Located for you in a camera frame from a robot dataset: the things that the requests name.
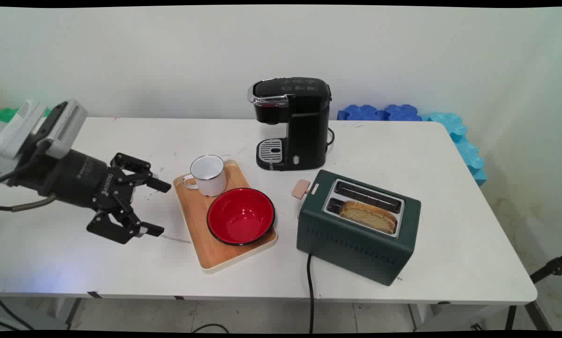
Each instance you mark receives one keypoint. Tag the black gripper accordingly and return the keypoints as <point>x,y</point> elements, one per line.
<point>79,180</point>

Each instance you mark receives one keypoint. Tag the dark green toaster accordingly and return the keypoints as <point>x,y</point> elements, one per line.
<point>351,249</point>

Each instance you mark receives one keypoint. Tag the wooden serving tray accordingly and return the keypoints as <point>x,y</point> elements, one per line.
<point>194,220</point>

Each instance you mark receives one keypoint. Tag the white enamel mug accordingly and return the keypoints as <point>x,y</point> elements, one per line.
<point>211,183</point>

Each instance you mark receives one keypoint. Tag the red bowl with black rim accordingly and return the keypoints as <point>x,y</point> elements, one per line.
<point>241,216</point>

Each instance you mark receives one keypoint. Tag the white table leg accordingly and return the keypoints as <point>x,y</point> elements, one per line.
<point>67,312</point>

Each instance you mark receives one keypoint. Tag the green foam mat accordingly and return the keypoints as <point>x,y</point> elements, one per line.
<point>6,114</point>

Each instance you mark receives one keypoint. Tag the black coffee machine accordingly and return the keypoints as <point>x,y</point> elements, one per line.
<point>307,136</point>

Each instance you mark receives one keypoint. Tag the toasted bread slice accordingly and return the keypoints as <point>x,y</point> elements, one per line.
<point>370,217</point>

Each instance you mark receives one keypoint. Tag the cyan foam mat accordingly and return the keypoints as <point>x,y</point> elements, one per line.
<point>464,145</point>

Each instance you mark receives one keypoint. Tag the black tripod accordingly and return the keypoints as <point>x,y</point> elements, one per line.
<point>546,270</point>

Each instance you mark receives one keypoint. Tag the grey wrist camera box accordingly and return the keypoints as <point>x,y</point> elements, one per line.
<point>65,124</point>

